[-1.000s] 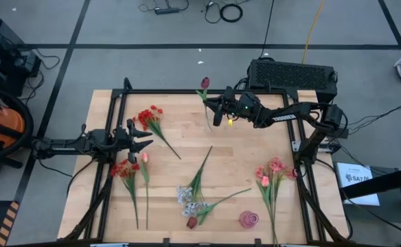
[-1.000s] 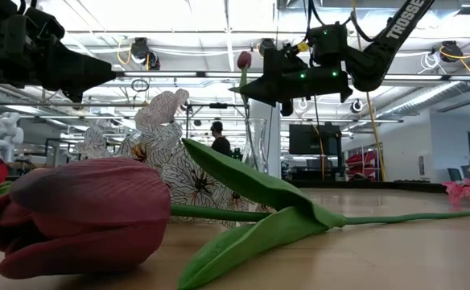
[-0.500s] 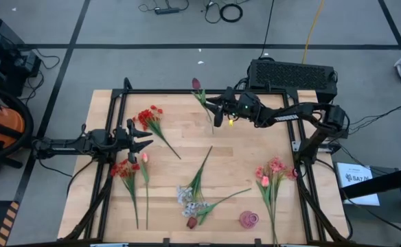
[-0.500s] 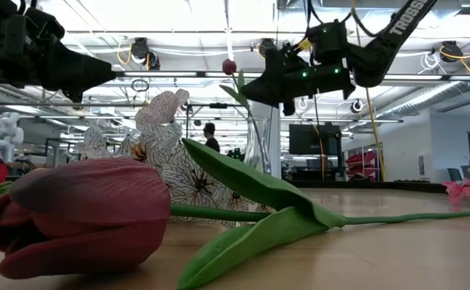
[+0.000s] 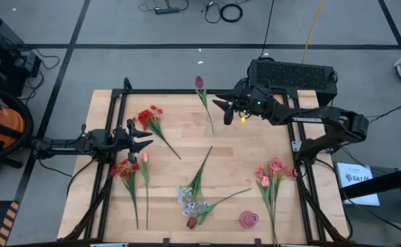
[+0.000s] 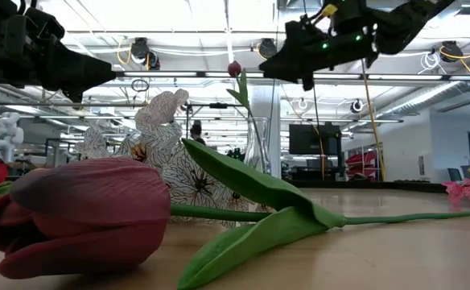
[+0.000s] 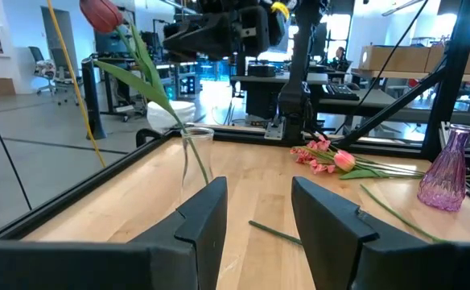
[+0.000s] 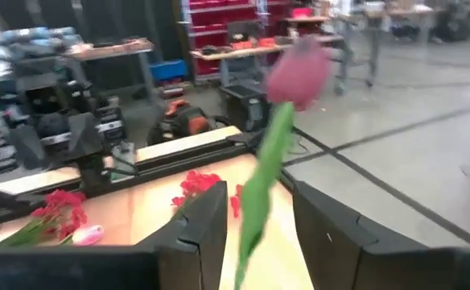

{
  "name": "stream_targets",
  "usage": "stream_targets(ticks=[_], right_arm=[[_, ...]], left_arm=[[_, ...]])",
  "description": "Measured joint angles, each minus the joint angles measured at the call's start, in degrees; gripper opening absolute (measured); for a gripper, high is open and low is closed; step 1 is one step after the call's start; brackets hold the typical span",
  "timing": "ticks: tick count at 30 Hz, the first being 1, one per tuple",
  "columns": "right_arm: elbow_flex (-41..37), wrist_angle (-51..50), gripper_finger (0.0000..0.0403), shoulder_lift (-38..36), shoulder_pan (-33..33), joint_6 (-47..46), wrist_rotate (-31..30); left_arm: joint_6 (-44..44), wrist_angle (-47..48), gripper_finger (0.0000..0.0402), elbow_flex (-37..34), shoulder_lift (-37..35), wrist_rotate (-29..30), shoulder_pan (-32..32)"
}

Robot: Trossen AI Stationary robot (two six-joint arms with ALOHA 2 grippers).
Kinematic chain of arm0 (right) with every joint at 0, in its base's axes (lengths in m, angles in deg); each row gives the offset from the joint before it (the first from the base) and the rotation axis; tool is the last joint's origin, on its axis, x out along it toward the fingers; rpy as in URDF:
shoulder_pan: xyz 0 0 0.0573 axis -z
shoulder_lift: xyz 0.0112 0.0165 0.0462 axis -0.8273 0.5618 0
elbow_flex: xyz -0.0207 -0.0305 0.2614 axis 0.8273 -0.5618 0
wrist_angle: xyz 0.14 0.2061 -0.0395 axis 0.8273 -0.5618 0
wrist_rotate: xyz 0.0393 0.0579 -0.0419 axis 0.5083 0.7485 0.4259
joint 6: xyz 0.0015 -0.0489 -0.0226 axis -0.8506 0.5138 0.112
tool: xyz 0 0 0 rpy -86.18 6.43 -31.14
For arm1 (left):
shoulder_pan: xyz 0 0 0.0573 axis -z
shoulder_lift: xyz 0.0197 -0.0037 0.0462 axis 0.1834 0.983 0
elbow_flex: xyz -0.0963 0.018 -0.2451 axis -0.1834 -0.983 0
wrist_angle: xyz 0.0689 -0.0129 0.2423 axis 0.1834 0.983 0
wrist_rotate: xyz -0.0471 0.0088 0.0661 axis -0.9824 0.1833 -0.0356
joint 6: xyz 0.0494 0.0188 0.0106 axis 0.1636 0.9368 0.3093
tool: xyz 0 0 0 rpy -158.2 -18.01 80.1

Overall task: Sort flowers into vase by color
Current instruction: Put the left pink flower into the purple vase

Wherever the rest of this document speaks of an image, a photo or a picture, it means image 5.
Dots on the red artificial flower bunch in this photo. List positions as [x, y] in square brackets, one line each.
[125, 169]
[147, 118]

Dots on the pink glass vase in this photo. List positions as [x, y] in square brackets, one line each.
[248, 219]

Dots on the dark red artificial tulip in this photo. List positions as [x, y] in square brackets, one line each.
[192, 222]
[199, 82]

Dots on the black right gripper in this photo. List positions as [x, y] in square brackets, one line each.
[252, 101]

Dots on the black computer case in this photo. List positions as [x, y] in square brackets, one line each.
[289, 75]

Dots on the white paper sheet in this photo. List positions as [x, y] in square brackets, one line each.
[358, 188]

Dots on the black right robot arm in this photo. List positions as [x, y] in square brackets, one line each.
[324, 118]

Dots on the pink artificial tulip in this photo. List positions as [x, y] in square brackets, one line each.
[265, 181]
[145, 158]

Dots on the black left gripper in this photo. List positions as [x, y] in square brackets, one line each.
[121, 140]

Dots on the black power strip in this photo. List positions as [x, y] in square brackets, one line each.
[166, 10]

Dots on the black metal stand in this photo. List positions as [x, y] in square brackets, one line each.
[386, 182]

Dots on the pink artificial flower bunch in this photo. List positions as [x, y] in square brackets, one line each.
[275, 165]

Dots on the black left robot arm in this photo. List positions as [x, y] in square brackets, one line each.
[66, 145]

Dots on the orange black vacuum cleaner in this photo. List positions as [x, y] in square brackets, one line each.
[5, 121]

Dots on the white artificial flower bunch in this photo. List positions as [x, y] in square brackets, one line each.
[185, 195]

